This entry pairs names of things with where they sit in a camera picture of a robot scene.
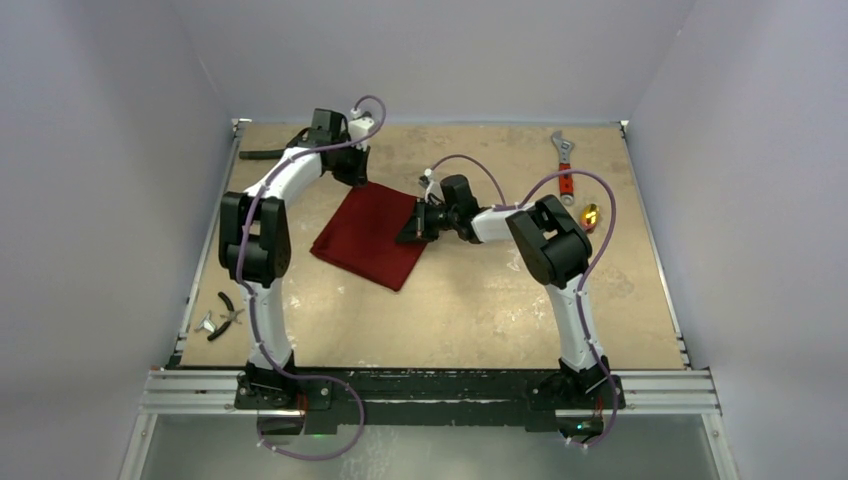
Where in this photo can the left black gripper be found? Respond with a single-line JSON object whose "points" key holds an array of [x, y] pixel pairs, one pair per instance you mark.
{"points": [[359, 177]]}

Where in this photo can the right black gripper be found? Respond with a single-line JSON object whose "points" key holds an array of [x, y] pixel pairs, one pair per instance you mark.
{"points": [[423, 221]]}

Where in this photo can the dark red cloth napkin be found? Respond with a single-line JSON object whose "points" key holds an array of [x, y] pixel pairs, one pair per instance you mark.
{"points": [[360, 237]]}

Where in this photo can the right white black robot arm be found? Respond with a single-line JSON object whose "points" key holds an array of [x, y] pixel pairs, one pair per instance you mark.
{"points": [[554, 248]]}

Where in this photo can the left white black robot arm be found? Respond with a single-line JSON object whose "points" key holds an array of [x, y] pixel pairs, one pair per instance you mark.
{"points": [[254, 243]]}

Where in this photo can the black foam tube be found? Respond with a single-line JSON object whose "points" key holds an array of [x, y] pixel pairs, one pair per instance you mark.
{"points": [[261, 155]]}

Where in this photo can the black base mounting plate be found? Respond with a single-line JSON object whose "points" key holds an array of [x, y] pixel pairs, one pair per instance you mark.
{"points": [[539, 400]]}

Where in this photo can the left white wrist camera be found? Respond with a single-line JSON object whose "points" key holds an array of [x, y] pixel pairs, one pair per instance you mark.
{"points": [[359, 127]]}

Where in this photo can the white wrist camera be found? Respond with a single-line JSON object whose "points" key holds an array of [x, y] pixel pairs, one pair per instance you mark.
{"points": [[359, 127], [432, 188]]}

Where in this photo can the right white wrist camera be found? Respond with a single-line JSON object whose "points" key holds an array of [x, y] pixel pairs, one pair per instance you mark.
{"points": [[432, 188]]}

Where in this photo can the adjustable wrench red handle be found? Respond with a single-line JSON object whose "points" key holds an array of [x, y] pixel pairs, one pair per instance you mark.
{"points": [[565, 182]]}

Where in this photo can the aluminium rail frame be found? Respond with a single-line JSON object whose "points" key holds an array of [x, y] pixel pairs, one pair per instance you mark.
{"points": [[464, 307]]}

